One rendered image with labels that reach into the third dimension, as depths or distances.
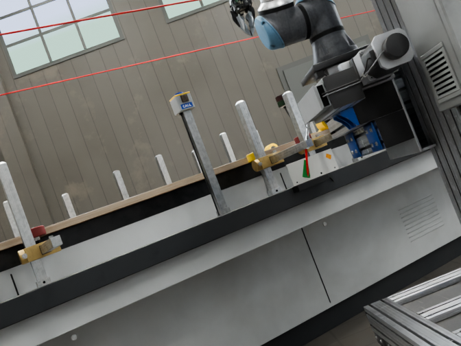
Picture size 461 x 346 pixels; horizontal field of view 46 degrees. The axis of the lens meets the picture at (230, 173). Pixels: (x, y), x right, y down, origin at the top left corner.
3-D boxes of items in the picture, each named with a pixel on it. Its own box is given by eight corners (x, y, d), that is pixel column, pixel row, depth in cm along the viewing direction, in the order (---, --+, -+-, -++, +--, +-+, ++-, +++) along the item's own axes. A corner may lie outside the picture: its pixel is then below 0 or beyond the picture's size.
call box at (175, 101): (196, 108, 224) (189, 90, 225) (181, 112, 221) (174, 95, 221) (190, 113, 230) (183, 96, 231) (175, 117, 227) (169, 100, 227)
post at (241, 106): (284, 202, 235) (244, 99, 237) (278, 205, 233) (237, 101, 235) (280, 204, 238) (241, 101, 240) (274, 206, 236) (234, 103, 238)
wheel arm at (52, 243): (64, 246, 165) (60, 233, 165) (53, 250, 164) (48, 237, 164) (46, 256, 204) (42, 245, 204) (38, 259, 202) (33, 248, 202)
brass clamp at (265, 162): (285, 160, 238) (280, 150, 238) (260, 170, 231) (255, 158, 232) (278, 164, 243) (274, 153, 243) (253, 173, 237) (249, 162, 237)
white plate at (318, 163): (339, 168, 250) (331, 147, 250) (294, 186, 237) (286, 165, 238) (338, 169, 250) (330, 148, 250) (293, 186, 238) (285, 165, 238)
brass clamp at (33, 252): (62, 250, 191) (57, 236, 192) (22, 264, 185) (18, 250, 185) (59, 251, 197) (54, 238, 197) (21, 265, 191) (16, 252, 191)
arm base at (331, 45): (365, 47, 171) (353, 18, 171) (320, 64, 170) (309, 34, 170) (352, 60, 186) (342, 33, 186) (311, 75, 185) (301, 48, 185)
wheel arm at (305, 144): (315, 147, 211) (311, 136, 212) (308, 149, 210) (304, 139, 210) (262, 170, 250) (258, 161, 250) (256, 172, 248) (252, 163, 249)
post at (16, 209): (52, 290, 189) (5, 160, 191) (42, 294, 187) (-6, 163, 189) (51, 290, 192) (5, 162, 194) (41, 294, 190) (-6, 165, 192)
